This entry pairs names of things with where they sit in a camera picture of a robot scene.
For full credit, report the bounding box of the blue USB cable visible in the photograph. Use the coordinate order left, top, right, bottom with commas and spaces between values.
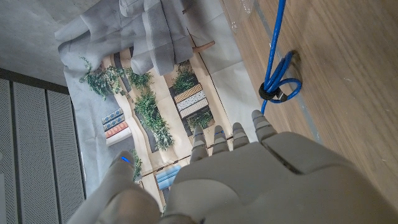
258, 0, 303, 115

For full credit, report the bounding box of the clear plastic clamshell container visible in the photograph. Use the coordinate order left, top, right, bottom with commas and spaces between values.
222, 0, 259, 34

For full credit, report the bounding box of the perforated grey panel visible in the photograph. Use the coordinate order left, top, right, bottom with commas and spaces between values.
0, 68, 86, 224

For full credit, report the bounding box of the printed garden backdrop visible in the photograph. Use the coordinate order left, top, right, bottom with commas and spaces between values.
54, 0, 264, 212

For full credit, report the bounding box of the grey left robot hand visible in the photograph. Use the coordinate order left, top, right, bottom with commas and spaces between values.
67, 109, 398, 224

